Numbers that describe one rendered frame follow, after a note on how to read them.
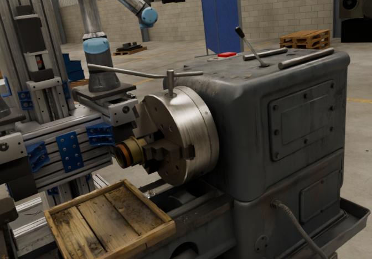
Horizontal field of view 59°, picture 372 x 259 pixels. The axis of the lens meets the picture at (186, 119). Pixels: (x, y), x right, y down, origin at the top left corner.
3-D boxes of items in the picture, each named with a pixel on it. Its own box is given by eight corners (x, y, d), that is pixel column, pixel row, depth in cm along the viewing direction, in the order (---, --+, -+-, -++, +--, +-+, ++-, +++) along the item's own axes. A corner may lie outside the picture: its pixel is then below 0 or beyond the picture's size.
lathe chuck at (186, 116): (160, 148, 131) (158, 74, 115) (208, 194, 109) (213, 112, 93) (140, 155, 127) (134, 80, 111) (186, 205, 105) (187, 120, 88)
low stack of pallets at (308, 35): (299, 46, 926) (299, 30, 912) (331, 46, 869) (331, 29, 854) (278, 55, 843) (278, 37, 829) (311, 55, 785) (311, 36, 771)
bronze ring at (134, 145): (134, 129, 107) (109, 140, 102) (148, 136, 100) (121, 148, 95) (140, 154, 110) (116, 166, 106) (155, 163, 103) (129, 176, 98)
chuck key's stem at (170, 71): (174, 101, 104) (172, 67, 98) (175, 104, 103) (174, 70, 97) (166, 102, 104) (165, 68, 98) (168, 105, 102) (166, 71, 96)
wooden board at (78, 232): (127, 186, 125) (125, 177, 124) (177, 232, 96) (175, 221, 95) (46, 220, 111) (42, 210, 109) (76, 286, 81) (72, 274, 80)
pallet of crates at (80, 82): (72, 82, 847) (65, 51, 821) (91, 83, 798) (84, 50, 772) (27, 94, 760) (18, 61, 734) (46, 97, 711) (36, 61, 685)
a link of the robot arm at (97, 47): (87, 71, 148) (80, 41, 144) (88, 67, 160) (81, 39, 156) (114, 67, 150) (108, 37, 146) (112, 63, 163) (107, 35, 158)
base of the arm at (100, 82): (84, 89, 160) (79, 70, 157) (113, 82, 168) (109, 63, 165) (96, 94, 148) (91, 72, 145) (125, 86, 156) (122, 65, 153)
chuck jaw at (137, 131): (161, 131, 112) (148, 100, 113) (166, 127, 107) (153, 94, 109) (132, 141, 106) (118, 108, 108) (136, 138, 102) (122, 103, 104)
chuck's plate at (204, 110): (168, 145, 133) (166, 72, 117) (216, 190, 111) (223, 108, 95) (160, 148, 131) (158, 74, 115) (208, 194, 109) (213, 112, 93)
